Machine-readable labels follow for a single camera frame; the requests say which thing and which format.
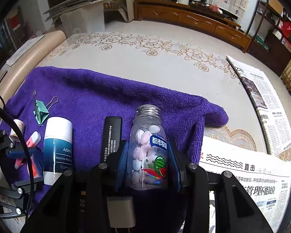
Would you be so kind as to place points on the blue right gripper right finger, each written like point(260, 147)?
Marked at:
point(173, 174)

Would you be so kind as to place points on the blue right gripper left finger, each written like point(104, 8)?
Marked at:
point(122, 158)

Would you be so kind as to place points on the clear candy bottle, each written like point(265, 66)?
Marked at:
point(147, 156)

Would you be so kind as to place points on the white charger plug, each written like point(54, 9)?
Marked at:
point(121, 213)

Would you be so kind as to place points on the blue white lotion tube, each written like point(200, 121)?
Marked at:
point(57, 149)

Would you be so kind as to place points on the pink flashlight pen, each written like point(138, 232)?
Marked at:
point(32, 144)

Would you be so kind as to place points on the green binder clip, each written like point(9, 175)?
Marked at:
point(41, 111)

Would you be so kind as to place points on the large newspaper spread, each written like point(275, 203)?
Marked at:
point(266, 178)

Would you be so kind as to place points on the folded newspaper stack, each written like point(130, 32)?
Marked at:
point(267, 104)

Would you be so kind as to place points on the purple towel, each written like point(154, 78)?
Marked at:
point(86, 98)

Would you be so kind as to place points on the black pen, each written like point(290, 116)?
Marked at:
point(3, 75)

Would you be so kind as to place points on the paper sheet on side table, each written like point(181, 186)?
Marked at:
point(22, 50)

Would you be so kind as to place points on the wooden tv cabinet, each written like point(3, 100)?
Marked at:
point(193, 17)

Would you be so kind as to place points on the dark display shelf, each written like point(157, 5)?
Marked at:
point(270, 30)

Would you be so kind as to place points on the folded cardboard stack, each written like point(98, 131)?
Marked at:
point(68, 6)

